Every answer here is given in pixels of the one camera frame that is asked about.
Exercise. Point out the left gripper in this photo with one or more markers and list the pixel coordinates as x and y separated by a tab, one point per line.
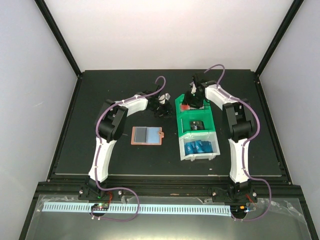
167	112

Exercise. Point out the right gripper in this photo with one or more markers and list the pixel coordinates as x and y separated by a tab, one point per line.
187	100

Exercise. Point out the pink card holder wallet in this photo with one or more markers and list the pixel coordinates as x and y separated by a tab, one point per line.
154	136

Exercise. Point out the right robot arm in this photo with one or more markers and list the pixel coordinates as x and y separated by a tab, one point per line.
241	125

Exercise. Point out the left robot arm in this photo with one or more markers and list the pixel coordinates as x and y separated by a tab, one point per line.
110	126

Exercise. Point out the red white cards stack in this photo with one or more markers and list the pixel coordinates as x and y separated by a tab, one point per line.
189	108

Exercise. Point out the black cards stack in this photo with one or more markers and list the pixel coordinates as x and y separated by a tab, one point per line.
197	125

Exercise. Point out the blue cards stack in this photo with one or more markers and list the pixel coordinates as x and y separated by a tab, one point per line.
198	147

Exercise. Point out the green storage bin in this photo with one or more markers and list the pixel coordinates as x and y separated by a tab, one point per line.
189	119

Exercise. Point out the white storage bin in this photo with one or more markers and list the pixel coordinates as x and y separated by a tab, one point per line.
204	136

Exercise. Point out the small circuit board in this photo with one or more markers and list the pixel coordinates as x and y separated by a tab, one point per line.
100	207

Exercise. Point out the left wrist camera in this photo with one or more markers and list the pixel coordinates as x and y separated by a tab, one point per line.
164	98

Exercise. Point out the light blue slotted cable duct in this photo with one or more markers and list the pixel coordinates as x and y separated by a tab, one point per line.
155	209

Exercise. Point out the black aluminium rail frame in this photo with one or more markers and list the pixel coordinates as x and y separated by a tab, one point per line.
217	190

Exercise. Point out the right frame post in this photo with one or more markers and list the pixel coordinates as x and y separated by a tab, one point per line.
283	27

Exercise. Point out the frame post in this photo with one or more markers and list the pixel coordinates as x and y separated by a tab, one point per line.
48	17
283	27

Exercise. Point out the left frame post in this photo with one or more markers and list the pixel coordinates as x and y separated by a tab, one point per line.
48	17

